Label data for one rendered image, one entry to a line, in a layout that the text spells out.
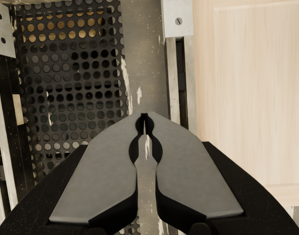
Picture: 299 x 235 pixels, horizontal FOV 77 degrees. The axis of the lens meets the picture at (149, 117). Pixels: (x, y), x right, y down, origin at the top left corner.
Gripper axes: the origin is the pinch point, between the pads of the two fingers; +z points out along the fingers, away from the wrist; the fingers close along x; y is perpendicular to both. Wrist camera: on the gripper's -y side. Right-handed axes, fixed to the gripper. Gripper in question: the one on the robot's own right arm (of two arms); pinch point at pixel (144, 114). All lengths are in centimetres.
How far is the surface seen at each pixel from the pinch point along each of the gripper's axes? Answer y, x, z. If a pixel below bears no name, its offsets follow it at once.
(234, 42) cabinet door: 0.5, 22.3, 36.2
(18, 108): 15.6, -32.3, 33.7
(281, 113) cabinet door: 16.0, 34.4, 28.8
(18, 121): 18.4, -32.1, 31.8
